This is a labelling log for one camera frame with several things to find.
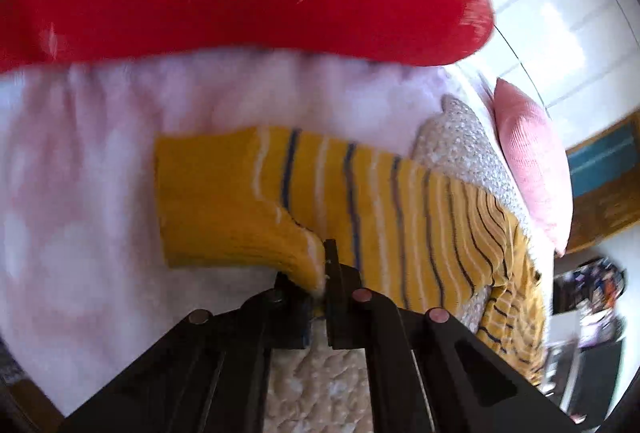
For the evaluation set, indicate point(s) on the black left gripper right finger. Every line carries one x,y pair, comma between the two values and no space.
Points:
427,372

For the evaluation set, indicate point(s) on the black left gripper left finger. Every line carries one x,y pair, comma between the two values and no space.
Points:
210,373

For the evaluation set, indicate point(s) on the yellow striped knit sweater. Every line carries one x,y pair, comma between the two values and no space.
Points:
209,214

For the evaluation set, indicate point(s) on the pile of clothes on shelf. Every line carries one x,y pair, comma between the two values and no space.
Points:
597,283

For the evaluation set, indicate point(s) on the beige white-dotted blanket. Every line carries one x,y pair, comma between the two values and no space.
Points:
434,230

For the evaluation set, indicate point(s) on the white shelf unit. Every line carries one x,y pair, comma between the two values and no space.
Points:
582,365

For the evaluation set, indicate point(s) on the white fluffy blanket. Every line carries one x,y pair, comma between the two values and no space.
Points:
84,287

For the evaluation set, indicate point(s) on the pink ribbed cushion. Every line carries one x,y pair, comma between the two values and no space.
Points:
538,162

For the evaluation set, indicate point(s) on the teal wooden-framed door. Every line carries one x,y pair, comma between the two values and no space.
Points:
604,171

